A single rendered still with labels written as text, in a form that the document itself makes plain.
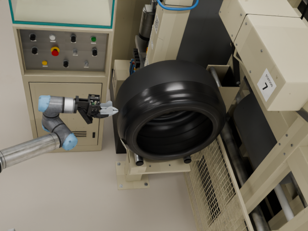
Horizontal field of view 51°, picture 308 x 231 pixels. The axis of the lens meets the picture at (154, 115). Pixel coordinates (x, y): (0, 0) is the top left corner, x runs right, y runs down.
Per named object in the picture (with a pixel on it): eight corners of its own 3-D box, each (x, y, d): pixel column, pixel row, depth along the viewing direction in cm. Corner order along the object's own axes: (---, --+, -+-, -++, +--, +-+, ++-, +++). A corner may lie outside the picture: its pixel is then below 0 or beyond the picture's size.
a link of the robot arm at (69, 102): (63, 116, 147) (63, 103, 152) (73, 117, 149) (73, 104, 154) (64, 106, 142) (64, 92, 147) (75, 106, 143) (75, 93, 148)
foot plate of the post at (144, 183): (115, 162, 279) (115, 160, 277) (145, 160, 285) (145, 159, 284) (118, 189, 262) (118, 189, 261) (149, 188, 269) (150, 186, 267)
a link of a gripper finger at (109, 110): (120, 109, 151) (101, 107, 148) (118, 117, 155) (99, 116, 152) (120, 104, 153) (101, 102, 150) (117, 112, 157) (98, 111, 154)
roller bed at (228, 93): (194, 97, 218) (207, 64, 196) (214, 97, 221) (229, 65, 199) (201, 120, 206) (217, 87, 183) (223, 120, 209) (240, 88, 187)
